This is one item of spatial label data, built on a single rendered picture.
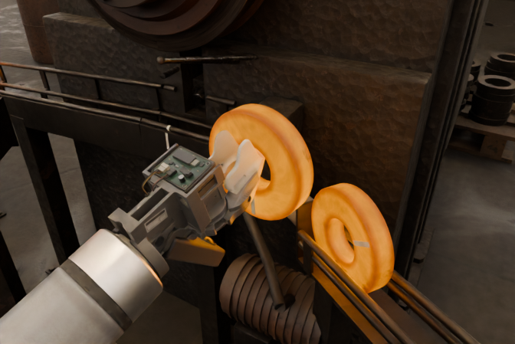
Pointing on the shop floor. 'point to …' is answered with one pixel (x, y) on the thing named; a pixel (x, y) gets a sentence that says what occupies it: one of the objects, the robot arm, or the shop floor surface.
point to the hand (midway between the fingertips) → (257, 151)
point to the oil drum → (34, 1)
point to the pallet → (489, 109)
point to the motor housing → (263, 332)
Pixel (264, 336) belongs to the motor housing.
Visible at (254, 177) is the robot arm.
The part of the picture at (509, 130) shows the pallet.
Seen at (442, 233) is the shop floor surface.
